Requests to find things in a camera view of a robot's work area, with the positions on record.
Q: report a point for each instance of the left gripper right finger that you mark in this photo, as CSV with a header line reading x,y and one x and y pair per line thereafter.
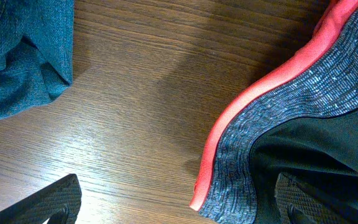
x,y
296,206

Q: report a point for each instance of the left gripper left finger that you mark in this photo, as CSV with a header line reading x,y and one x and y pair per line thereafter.
x,y
58,202

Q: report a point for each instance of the black pants red waistband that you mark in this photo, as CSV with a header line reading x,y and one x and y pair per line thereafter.
x,y
301,119

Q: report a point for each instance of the folded blue jeans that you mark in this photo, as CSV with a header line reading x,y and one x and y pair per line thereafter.
x,y
36,53

